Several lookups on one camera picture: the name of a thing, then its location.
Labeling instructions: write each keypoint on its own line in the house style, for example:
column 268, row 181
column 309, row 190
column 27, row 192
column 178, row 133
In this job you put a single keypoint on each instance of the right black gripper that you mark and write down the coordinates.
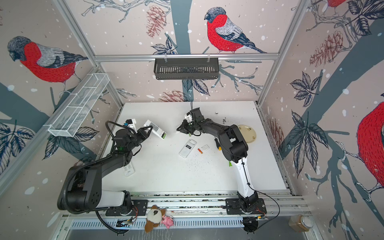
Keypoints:
column 185, row 127

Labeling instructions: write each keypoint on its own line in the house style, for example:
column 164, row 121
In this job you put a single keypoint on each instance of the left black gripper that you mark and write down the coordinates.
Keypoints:
column 144, row 137

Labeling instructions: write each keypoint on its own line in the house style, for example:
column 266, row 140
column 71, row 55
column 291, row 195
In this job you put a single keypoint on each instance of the white red remote control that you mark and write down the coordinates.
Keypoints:
column 187, row 148

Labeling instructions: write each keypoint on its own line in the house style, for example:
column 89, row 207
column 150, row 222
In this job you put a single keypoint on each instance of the black yellow screwdriver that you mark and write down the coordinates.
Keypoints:
column 218, row 144

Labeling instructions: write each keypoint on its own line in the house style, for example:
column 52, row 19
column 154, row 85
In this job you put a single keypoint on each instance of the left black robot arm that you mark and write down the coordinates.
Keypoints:
column 82, row 190

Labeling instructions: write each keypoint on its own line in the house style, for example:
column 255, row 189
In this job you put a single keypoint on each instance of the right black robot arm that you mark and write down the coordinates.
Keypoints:
column 234, row 148

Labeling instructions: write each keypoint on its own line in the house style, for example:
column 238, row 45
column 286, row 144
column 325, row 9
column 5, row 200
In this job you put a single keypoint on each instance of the cream ceramic plate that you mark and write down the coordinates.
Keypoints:
column 248, row 133

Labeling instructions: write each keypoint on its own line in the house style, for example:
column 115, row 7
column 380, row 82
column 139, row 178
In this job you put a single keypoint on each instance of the brown white plush dog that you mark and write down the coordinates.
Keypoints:
column 154, row 218

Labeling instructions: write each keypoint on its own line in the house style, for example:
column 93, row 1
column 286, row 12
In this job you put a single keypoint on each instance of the pink plush toy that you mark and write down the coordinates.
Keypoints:
column 168, row 221

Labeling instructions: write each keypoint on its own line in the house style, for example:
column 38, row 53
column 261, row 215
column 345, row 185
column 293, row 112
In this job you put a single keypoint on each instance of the amber plastic jar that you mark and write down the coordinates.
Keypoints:
column 301, row 223

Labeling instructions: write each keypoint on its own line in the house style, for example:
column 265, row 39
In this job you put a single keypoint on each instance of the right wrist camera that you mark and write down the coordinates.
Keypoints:
column 189, row 117

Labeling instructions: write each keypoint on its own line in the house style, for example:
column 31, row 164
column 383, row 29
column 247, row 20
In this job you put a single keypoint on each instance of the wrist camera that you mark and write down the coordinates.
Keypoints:
column 131, row 123
column 189, row 117

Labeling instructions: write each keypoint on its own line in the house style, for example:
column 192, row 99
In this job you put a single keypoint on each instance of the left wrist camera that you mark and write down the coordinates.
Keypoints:
column 131, row 123

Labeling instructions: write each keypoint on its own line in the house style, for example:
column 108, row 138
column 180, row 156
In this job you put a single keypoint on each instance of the black wire wall basket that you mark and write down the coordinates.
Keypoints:
column 187, row 69

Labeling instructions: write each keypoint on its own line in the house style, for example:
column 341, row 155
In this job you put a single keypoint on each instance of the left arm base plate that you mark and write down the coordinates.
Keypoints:
column 133, row 208

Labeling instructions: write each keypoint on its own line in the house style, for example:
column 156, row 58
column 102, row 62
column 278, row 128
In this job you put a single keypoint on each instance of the white wire wall basket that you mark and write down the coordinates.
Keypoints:
column 81, row 102

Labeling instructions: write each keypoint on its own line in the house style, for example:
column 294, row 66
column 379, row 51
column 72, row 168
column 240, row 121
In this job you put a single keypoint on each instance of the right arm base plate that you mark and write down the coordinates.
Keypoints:
column 240, row 207

